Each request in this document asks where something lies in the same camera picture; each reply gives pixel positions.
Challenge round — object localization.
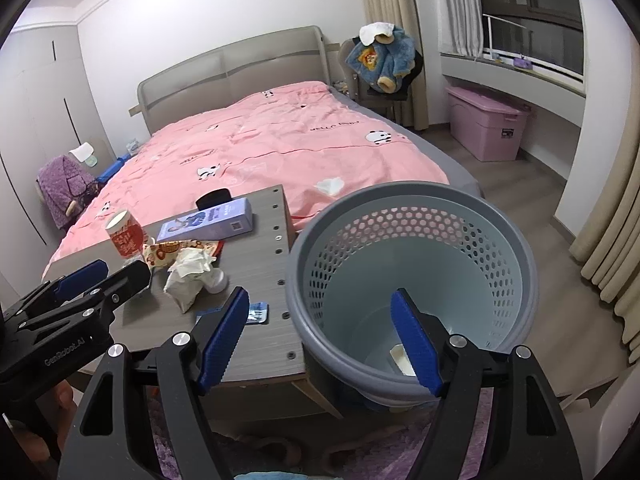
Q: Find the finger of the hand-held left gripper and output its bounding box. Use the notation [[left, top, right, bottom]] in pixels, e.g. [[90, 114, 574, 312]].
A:
[[0, 259, 110, 318], [20, 260, 152, 335]]

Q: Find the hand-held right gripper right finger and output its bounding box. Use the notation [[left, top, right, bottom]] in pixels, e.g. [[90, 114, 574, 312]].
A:
[[390, 287, 583, 480]]

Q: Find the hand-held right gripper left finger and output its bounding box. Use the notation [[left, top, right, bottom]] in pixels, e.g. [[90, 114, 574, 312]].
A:
[[60, 286, 251, 480]]

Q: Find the small blue packet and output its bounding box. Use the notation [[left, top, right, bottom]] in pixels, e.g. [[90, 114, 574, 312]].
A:
[[244, 301, 271, 325]]

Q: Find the red and yellow snack wrapper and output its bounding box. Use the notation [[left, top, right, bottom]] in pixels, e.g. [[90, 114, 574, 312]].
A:
[[141, 239, 224, 271]]

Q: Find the red and white paper cup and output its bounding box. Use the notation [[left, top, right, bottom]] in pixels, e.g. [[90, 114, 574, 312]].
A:
[[105, 209, 147, 261]]

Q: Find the white tissue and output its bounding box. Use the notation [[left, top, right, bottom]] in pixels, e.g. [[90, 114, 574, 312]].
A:
[[163, 247, 217, 315]]

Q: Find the grey perforated plastic basket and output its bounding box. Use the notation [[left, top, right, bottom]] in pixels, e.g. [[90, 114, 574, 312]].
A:
[[286, 185, 540, 403]]

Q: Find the person's left hand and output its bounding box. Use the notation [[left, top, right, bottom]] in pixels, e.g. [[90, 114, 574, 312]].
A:
[[20, 377, 83, 467]]

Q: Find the white paper scrap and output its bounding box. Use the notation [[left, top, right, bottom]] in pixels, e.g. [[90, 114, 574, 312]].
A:
[[389, 342, 418, 377]]

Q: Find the purple fluffy robe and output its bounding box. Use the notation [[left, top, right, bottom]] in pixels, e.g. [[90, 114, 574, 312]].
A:
[[36, 154, 103, 231]]

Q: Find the purple cartoon print box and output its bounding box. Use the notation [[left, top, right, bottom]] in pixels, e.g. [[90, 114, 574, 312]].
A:
[[156, 197, 254, 244]]

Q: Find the purple shaggy rug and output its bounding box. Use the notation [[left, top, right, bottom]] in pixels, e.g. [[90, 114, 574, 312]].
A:
[[145, 385, 506, 480]]

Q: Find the blue plastic item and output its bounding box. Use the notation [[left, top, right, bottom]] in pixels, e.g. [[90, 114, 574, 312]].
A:
[[95, 156, 132, 183]]

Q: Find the pink plush slipper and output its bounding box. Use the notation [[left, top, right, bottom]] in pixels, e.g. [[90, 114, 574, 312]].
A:
[[234, 434, 303, 467]]

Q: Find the black elastic band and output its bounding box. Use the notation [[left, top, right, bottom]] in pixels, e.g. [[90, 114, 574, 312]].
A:
[[195, 187, 233, 212]]

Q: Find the white plastic chair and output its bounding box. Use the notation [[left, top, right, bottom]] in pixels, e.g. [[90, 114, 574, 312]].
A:
[[545, 345, 640, 480]]

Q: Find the grey wardrobe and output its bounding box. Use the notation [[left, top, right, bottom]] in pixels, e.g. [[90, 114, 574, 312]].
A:
[[0, 25, 117, 283]]

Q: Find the pink printed blanket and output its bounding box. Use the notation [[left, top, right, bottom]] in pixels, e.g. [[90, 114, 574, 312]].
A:
[[42, 80, 451, 281]]

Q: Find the pink storage box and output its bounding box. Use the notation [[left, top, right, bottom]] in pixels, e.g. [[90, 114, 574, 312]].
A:
[[445, 85, 532, 162]]

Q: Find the grey upholstered bed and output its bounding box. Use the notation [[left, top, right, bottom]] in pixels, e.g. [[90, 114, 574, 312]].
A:
[[129, 25, 486, 201]]

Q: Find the grey window ledge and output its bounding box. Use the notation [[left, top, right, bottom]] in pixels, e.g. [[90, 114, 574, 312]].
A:
[[440, 52, 586, 133]]

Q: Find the blue fluffy jacket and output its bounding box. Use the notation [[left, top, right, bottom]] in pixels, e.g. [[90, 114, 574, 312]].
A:
[[346, 24, 417, 95]]

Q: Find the white towel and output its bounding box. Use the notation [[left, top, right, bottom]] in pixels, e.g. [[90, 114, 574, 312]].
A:
[[359, 21, 396, 45]]

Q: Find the white drying rack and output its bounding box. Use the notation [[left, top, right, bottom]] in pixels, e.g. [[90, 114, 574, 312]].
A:
[[482, 14, 532, 61]]

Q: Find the white sheer curtain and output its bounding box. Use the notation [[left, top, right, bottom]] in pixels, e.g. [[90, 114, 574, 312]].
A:
[[439, 0, 487, 58]]

